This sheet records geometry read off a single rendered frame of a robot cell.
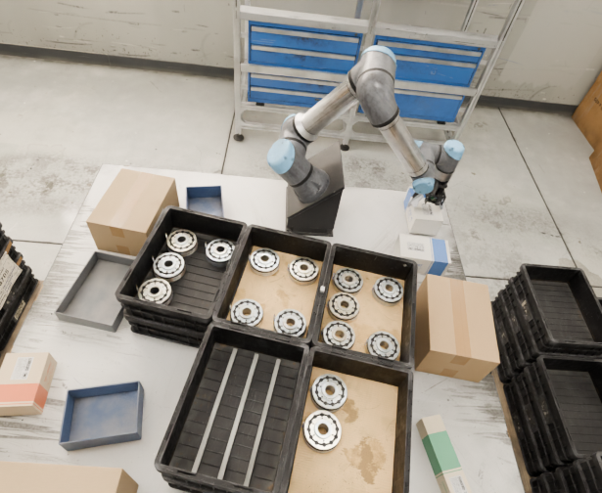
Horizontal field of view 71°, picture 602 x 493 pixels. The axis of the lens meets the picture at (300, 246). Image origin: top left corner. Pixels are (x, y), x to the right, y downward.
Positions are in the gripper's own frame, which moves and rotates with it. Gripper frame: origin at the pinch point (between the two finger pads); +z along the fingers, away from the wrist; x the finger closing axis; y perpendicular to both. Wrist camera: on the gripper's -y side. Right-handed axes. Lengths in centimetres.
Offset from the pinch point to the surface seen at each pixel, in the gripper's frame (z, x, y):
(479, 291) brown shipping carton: -8.2, 9.4, 48.0
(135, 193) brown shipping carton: -8, -118, 15
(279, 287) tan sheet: -5, -60, 51
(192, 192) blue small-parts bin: 4, -100, -1
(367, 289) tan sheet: -5, -30, 48
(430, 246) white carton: -1.0, -1.3, 22.6
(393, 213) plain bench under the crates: 8.2, -11.1, -2.6
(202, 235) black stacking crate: -5, -90, 30
